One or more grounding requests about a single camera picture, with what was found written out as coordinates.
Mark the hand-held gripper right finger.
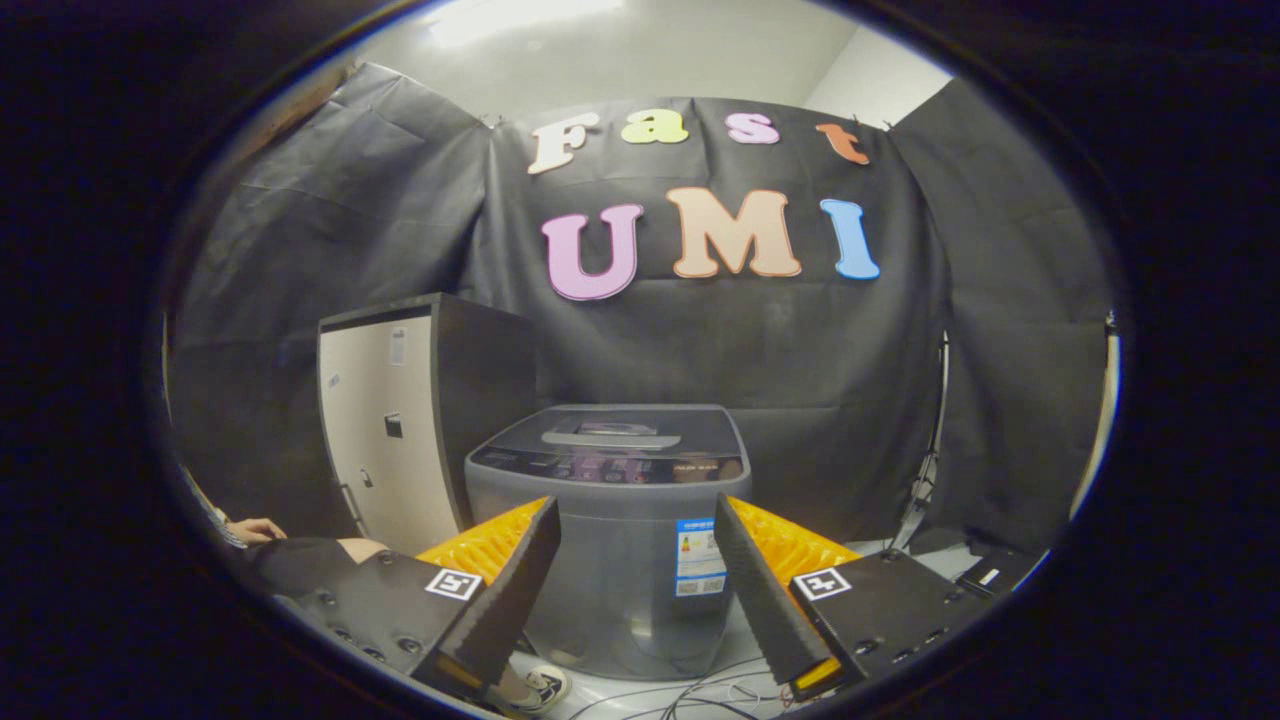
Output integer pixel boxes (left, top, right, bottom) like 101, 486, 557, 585
712, 493, 1001, 703

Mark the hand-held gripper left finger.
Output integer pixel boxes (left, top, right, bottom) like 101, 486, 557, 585
275, 495, 564, 713

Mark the grey washing machine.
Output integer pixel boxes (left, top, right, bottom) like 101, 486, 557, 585
465, 403, 753, 681

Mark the dark washing machine lid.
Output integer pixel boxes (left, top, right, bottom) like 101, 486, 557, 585
490, 403, 741, 463

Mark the black and white sneaker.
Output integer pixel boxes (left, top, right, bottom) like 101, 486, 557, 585
500, 665, 573, 713

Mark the black light stand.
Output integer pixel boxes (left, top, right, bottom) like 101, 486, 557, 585
888, 335, 949, 556

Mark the person's leg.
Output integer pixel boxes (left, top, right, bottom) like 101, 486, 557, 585
240, 537, 389, 601

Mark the dark cabinet with beige door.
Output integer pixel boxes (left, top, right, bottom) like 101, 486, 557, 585
318, 293, 541, 556

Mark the black box with white label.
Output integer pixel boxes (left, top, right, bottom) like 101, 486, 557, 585
955, 548, 1046, 599

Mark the black backdrop cloth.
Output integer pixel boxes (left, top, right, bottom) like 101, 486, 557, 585
165, 60, 1116, 556

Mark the white pole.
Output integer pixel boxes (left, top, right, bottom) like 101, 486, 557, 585
1065, 312, 1121, 521

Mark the tangle of thin floor cables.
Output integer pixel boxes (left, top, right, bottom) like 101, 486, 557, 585
565, 655, 801, 720

